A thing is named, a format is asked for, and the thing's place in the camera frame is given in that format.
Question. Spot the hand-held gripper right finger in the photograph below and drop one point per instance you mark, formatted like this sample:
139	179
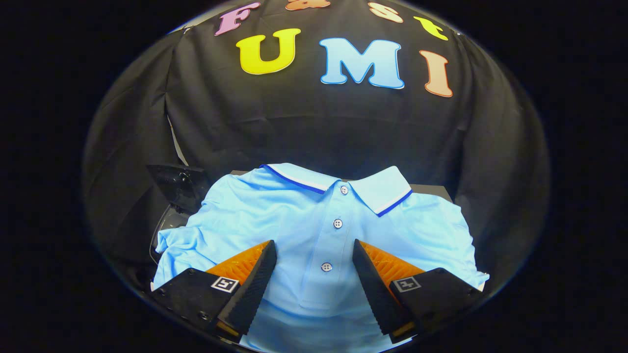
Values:
375	289

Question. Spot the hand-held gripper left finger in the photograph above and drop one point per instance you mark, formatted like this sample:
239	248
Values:
255	284

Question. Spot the light blue polo shirt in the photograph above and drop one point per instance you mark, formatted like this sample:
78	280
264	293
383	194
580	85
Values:
304	211

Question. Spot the black backdrop cloth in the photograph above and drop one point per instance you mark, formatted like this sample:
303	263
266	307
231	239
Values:
319	127

